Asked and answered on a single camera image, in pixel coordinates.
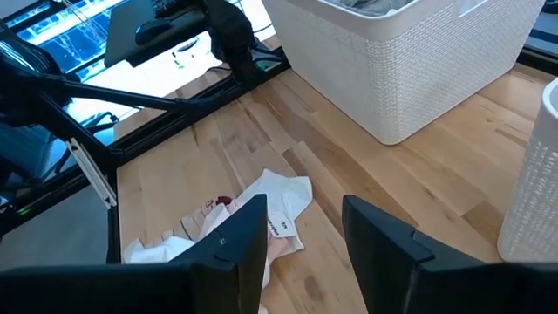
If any light grey garment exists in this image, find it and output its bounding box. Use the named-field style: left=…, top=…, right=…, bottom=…
left=324, top=0, right=415, bottom=17

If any white perforated plastic basket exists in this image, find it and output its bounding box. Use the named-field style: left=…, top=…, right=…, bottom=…
left=496, top=77, right=558, bottom=263
left=261, top=0, right=546, bottom=147

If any white metal bracket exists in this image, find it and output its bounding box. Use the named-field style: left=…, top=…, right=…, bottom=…
left=65, top=138, right=118, bottom=209

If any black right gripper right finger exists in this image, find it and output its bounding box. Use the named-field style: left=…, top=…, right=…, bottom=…
left=342, top=195, right=558, bottom=314

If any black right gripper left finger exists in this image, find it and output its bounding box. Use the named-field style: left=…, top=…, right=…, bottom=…
left=0, top=194, right=269, bottom=314

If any white paper tag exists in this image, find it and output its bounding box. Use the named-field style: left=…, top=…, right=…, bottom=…
left=266, top=210, right=297, bottom=239

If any black computer mouse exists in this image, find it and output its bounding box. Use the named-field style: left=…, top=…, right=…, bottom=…
left=133, top=17, right=172, bottom=46

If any pale pink white garment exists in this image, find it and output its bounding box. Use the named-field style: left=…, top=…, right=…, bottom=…
left=173, top=198, right=239, bottom=245

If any white cloth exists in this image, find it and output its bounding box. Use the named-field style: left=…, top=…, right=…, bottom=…
left=123, top=236, right=197, bottom=265

